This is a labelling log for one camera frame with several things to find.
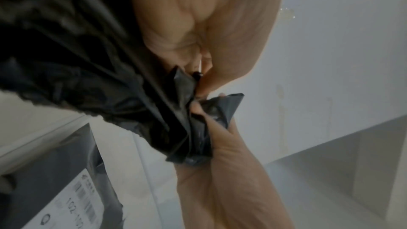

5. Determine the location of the person's left hand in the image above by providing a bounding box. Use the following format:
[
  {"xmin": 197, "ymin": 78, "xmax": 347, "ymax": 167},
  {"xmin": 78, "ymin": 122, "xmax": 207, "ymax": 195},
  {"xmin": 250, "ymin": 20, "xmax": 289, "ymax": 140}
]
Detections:
[{"xmin": 128, "ymin": 0, "xmax": 282, "ymax": 97}]

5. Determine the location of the black plastic bag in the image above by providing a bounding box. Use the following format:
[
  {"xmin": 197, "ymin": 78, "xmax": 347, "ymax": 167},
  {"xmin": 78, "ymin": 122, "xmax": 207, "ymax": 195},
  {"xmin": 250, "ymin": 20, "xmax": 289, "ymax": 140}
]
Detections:
[{"xmin": 0, "ymin": 0, "xmax": 245, "ymax": 166}]

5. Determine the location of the person's right hand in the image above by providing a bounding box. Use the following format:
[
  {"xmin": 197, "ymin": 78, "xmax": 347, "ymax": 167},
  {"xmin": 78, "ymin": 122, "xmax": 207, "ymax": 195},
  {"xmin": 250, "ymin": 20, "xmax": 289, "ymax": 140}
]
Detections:
[{"xmin": 176, "ymin": 92, "xmax": 297, "ymax": 229}]

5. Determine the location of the grey mailer parcel white label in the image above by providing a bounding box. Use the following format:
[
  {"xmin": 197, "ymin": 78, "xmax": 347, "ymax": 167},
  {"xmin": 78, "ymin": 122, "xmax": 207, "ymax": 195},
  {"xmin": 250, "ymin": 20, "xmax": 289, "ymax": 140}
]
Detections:
[{"xmin": 0, "ymin": 123, "xmax": 125, "ymax": 229}]

